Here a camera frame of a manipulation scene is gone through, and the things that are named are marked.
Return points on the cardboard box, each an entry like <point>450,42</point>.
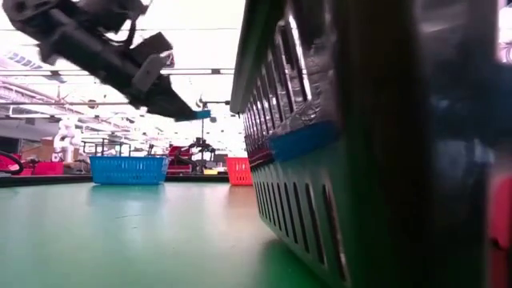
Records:
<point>40,152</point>

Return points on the blue plastic basket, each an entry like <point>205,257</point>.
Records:
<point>128,170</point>

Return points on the black light stand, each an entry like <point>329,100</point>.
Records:
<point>202,132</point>

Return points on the black background robot arm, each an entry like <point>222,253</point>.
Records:
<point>198,145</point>

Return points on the red tool cart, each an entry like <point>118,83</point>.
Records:
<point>178,151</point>

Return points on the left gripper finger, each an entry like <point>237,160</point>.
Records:
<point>166,102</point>

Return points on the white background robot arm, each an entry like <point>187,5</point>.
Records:
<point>68,140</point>

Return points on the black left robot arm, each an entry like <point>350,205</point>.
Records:
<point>112,14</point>

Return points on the small yellow box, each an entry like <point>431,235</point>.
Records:
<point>210,172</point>

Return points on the black metal frame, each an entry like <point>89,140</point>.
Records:
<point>105,142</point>

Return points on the red storage bin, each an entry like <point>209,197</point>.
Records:
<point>49,168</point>

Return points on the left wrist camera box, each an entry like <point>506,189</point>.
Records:
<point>150,68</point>

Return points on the orange-red plastic basket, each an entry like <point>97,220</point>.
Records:
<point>239,171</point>

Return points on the dark green plastic basket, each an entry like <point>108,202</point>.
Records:
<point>372,160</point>

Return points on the blue block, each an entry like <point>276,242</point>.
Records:
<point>304,142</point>

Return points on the red block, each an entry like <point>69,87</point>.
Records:
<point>502,216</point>

